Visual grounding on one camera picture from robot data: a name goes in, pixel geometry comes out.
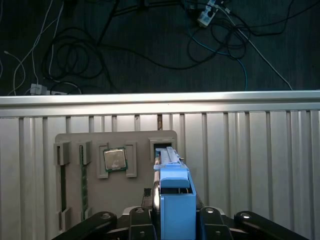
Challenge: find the thin white cable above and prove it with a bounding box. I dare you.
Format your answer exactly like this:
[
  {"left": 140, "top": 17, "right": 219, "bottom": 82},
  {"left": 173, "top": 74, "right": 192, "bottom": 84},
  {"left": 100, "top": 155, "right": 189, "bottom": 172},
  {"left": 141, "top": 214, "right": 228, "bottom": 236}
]
[
  {"left": 216, "top": 5, "right": 293, "bottom": 91},
  {"left": 7, "top": 0, "right": 65, "bottom": 96}
]

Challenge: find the hard disk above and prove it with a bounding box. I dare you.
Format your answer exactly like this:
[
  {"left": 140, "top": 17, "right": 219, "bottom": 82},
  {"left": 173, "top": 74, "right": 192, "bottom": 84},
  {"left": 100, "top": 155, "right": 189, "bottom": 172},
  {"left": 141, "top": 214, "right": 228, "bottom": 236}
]
[{"left": 152, "top": 146, "right": 198, "bottom": 240}]

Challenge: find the white power strip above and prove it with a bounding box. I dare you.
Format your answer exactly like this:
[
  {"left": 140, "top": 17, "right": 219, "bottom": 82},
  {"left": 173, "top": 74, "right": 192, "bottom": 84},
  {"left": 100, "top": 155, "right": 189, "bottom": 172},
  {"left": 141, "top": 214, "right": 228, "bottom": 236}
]
[{"left": 196, "top": 0, "right": 216, "bottom": 28}]

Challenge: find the white power adapter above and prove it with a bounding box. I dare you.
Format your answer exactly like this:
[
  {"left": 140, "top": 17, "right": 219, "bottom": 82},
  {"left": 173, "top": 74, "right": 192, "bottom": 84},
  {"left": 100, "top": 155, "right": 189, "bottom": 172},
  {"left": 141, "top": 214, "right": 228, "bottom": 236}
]
[{"left": 29, "top": 83, "right": 48, "bottom": 96}]

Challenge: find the grey parts rack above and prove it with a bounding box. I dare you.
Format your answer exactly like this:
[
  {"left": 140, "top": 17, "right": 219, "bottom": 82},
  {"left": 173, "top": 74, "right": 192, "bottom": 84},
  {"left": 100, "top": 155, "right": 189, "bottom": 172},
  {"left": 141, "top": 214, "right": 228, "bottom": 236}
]
[{"left": 53, "top": 129, "right": 179, "bottom": 233}]

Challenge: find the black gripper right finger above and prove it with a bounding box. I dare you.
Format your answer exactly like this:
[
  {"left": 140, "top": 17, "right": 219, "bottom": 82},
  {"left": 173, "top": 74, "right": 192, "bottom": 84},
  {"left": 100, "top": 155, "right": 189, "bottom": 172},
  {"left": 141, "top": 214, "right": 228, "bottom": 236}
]
[{"left": 198, "top": 206, "right": 311, "bottom": 240}]

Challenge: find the tangled black cable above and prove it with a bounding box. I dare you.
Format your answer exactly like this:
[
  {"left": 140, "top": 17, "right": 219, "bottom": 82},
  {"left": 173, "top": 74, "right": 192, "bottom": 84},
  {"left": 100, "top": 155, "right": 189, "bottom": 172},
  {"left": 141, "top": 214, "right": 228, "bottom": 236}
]
[{"left": 41, "top": 0, "right": 121, "bottom": 89}]

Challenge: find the silver CPU chip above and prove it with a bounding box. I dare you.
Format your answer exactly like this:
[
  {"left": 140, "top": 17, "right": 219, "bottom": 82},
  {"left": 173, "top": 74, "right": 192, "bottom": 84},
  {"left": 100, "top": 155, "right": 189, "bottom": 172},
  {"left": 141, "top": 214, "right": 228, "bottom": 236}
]
[{"left": 103, "top": 147, "right": 129, "bottom": 173}]

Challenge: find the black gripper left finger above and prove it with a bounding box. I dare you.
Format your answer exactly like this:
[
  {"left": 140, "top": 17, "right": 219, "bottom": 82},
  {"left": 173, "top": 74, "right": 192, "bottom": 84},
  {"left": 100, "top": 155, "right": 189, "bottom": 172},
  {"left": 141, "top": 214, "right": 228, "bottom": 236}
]
[{"left": 51, "top": 206, "right": 157, "bottom": 240}]

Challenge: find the green RAM stick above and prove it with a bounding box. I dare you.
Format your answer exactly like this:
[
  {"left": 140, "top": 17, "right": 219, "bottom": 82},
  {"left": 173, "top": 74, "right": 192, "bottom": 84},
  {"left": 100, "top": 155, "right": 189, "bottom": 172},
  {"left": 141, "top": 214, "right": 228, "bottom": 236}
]
[{"left": 79, "top": 145, "right": 90, "bottom": 216}]

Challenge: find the thin blue cable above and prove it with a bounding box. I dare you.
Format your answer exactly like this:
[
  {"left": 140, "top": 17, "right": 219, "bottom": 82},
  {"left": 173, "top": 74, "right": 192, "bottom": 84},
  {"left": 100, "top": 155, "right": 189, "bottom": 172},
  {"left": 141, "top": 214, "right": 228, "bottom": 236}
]
[{"left": 188, "top": 32, "right": 249, "bottom": 91}]

